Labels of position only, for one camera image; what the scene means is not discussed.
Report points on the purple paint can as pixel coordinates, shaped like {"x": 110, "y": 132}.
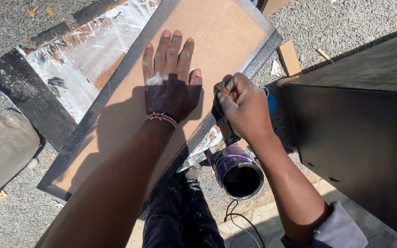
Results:
{"x": 236, "y": 172}

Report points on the person's left hand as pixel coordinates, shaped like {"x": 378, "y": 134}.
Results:
{"x": 171, "y": 93}

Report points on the white paint-smeared board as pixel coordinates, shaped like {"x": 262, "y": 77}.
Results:
{"x": 81, "y": 62}

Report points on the black painted cabinet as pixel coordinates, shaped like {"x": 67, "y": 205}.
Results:
{"x": 353, "y": 137}

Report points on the person's right fingers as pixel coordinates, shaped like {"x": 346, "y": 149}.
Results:
{"x": 226, "y": 98}

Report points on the blue plastic lid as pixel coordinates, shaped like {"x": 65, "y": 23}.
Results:
{"x": 271, "y": 103}

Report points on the person's grey sleeve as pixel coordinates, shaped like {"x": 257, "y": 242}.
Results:
{"x": 333, "y": 230}

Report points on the person's dark paint-stained trousers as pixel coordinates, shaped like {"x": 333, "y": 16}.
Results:
{"x": 181, "y": 217}

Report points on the flat wooden block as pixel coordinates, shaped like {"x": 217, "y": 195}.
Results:
{"x": 289, "y": 58}

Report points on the brown cardboard piece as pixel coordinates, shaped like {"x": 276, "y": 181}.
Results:
{"x": 273, "y": 4}

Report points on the white paper scrap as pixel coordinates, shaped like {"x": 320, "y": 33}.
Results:
{"x": 276, "y": 69}

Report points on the grey sack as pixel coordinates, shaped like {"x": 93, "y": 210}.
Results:
{"x": 2, "y": 151}

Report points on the brown board with black edges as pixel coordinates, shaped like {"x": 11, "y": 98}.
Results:
{"x": 215, "y": 38}

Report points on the person's right hand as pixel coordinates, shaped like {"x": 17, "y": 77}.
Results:
{"x": 250, "y": 106}

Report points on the small wood chip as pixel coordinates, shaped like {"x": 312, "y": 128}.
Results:
{"x": 50, "y": 12}
{"x": 30, "y": 13}

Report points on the thin wooden stick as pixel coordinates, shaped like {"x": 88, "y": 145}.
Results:
{"x": 324, "y": 55}

